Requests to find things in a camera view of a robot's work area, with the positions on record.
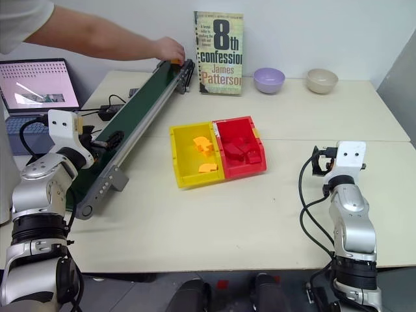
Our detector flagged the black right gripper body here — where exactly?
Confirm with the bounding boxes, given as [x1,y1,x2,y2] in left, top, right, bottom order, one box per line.
[319,147,339,174]

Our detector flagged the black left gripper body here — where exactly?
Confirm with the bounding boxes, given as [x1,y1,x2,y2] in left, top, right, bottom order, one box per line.
[79,127,102,156]

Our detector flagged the green conveyor belt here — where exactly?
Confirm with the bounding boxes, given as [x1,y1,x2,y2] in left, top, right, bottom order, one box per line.
[66,59,196,223]

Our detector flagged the person's bare hand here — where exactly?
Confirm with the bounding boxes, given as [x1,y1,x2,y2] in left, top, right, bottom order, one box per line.
[150,36,187,63]

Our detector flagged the black power adapter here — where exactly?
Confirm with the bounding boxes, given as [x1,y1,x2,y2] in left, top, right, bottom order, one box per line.
[97,104,126,122]

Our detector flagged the red block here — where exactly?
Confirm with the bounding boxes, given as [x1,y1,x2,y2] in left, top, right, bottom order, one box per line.
[246,150,264,165]
[239,136,258,153]
[224,142,243,161]

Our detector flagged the beige bowl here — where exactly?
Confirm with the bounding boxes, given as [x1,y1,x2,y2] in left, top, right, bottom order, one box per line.
[305,68,339,96]

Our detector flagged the yellow plastic bin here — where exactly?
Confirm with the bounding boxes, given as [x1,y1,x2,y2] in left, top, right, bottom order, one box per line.
[169,122,226,189]

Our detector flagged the open laptop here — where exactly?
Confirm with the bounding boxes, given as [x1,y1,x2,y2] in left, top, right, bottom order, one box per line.
[0,58,82,157]

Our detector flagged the red plastic bin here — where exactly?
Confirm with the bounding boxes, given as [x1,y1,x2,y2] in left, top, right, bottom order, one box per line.
[211,115,268,181]

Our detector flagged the purple bowl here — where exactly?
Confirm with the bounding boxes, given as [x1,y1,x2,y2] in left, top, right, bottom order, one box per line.
[253,67,286,96]

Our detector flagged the yellow notched block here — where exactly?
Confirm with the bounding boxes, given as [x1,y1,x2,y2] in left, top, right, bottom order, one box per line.
[192,136,216,157]

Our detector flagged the grey panel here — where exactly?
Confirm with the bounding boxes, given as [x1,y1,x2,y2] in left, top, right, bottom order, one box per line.
[376,28,416,144]

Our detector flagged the dark rounded shape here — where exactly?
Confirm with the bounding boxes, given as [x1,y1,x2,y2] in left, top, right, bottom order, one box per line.
[168,278,213,312]
[249,272,287,312]

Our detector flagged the white shirt sleeve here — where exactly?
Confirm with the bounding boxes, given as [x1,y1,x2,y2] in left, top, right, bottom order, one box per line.
[0,0,55,55]

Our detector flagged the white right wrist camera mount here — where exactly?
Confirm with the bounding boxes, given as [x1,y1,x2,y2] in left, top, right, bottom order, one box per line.
[326,140,367,179]

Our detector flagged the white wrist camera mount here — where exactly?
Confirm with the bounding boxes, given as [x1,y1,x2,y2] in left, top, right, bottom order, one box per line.
[326,140,367,179]
[47,109,82,149]

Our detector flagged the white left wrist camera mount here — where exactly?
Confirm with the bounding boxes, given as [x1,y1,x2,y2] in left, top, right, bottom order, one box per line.
[47,109,82,149]

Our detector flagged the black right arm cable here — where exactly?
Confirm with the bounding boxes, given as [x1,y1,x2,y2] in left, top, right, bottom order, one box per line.
[298,156,339,312]

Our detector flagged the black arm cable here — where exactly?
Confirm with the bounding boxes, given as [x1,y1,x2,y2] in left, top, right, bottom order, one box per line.
[18,117,50,161]
[298,156,339,312]

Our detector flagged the black power cable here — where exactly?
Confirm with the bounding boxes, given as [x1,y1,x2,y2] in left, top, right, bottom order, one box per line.
[77,94,131,118]

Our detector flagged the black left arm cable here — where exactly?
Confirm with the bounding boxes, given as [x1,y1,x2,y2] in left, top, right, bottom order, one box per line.
[18,117,50,161]

